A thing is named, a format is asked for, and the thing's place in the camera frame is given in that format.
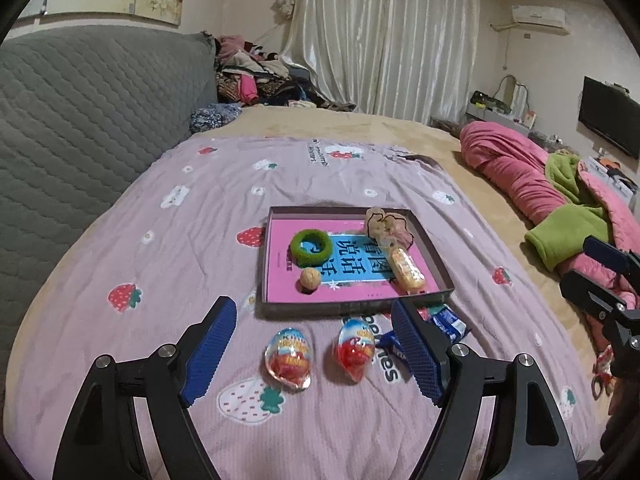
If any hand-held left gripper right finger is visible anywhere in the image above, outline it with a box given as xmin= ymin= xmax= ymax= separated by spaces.
xmin=391 ymin=300 xmax=576 ymax=480

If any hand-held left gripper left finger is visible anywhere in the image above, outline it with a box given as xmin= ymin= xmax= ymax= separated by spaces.
xmin=52 ymin=296 xmax=237 ymax=480

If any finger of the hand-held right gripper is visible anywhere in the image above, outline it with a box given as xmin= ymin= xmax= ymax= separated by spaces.
xmin=582 ymin=235 xmax=640 ymax=277
xmin=559 ymin=270 xmax=631 ymax=322

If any red and blue toy egg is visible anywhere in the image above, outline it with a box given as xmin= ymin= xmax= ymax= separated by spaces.
xmin=264 ymin=328 xmax=314 ymax=390
xmin=334 ymin=317 xmax=377 ymax=383

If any yellow wafer packet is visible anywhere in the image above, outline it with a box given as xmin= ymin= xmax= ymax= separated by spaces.
xmin=389 ymin=246 xmax=427 ymax=293

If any shallow dark cardboard box tray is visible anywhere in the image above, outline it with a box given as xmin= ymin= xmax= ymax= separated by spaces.
xmin=255 ymin=205 xmax=455 ymax=320

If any beige sheer scrunchie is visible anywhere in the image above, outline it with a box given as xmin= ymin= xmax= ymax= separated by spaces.
xmin=365 ymin=207 xmax=418 ymax=251

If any green fuzzy ring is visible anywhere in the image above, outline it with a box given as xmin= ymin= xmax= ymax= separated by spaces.
xmin=290 ymin=229 xmax=331 ymax=267

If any green fleece blanket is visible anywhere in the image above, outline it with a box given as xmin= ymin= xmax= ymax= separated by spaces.
xmin=525 ymin=154 xmax=613 ymax=271

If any pink printed blanket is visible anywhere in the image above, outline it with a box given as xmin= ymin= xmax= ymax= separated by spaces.
xmin=0 ymin=135 xmax=601 ymax=480

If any pink comforter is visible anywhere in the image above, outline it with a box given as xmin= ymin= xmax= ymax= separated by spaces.
xmin=459 ymin=121 xmax=640 ymax=351

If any black television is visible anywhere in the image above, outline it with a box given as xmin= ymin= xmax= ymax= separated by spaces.
xmin=578 ymin=76 xmax=640 ymax=158

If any white chair back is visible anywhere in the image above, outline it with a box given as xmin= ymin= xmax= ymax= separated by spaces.
xmin=495 ymin=75 xmax=531 ymax=116

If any black bag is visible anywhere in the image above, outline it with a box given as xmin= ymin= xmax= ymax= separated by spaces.
xmin=471 ymin=91 xmax=506 ymax=111

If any beige bed sheet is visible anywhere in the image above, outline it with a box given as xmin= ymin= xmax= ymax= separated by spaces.
xmin=220 ymin=105 xmax=601 ymax=356

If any blue patterned cloth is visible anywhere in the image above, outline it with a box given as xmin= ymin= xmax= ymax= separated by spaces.
xmin=189 ymin=103 xmax=243 ymax=135

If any white air conditioner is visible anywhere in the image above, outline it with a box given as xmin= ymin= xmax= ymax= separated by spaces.
xmin=511 ymin=4 xmax=571 ymax=36

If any grey quilted headboard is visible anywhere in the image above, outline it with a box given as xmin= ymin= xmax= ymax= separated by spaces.
xmin=0 ymin=25 xmax=218 ymax=341

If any pile of clothes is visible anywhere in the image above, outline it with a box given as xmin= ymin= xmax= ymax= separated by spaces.
xmin=215 ymin=35 xmax=356 ymax=111

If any white curtain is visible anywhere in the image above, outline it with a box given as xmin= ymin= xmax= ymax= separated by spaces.
xmin=272 ymin=0 xmax=483 ymax=123

